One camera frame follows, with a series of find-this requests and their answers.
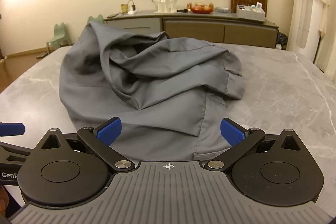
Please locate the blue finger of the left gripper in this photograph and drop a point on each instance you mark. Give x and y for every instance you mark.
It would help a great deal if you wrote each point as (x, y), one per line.
(11, 129)

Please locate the grey garment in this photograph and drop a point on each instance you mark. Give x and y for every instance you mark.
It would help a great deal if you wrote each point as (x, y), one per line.
(170, 94)

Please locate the long grey brown sideboard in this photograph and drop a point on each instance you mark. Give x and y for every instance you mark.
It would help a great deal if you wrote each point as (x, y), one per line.
(214, 27)

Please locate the white power strip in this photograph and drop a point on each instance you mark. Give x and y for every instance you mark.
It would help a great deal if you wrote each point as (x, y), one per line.
(132, 8)

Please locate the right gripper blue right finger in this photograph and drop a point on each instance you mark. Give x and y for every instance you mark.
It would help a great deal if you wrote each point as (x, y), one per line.
(242, 142)

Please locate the clear glass jars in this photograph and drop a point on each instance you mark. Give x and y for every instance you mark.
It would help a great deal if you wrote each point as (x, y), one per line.
(166, 6)

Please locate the cream curtain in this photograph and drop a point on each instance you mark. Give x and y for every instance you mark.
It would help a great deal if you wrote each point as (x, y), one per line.
(312, 32)

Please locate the red fruit bowl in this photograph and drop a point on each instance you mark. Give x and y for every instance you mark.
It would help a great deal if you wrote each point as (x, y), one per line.
(201, 8)

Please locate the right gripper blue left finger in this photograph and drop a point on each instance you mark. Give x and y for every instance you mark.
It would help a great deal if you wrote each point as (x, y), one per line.
(98, 140)

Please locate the green plastic chair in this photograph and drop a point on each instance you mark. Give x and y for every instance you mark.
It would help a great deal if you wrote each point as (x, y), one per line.
(98, 19)
(61, 38)

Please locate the brown lattice board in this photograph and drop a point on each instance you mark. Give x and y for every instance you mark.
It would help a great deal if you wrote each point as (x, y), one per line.
(234, 3)

